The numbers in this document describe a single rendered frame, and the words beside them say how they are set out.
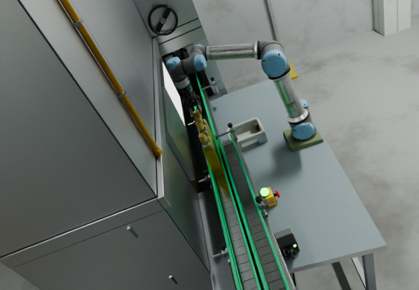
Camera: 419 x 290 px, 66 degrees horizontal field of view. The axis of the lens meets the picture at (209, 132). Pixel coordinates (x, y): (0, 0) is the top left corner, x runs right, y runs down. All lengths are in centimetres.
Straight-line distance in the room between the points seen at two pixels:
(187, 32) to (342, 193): 156
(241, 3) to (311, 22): 92
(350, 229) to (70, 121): 123
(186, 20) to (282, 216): 154
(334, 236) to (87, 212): 104
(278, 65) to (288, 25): 276
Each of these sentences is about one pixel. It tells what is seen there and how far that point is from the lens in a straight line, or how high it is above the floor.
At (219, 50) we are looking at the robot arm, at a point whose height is 144.
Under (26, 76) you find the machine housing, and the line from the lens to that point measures 88.
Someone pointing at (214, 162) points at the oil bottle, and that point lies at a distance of 172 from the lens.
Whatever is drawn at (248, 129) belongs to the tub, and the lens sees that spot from 217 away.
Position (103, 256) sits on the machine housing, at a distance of 131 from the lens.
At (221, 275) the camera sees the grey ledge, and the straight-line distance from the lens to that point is 145.
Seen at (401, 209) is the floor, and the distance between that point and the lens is 260.
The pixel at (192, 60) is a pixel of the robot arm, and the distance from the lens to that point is 161.
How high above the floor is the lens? 210
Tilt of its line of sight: 35 degrees down
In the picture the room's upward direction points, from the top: 25 degrees counter-clockwise
